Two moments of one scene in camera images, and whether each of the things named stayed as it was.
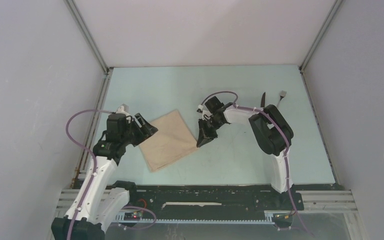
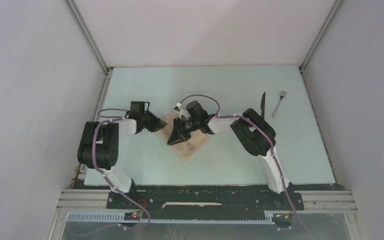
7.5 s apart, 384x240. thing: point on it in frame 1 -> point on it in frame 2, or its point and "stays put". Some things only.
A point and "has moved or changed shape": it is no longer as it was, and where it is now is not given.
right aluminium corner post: (321, 34) stays put
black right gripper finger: (206, 133) -> (176, 136)
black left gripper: (146, 130) -> (157, 124)
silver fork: (282, 94) stays put
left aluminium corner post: (87, 35) stays put
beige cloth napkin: (174, 141) has moved or changed shape
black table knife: (263, 100) stays put
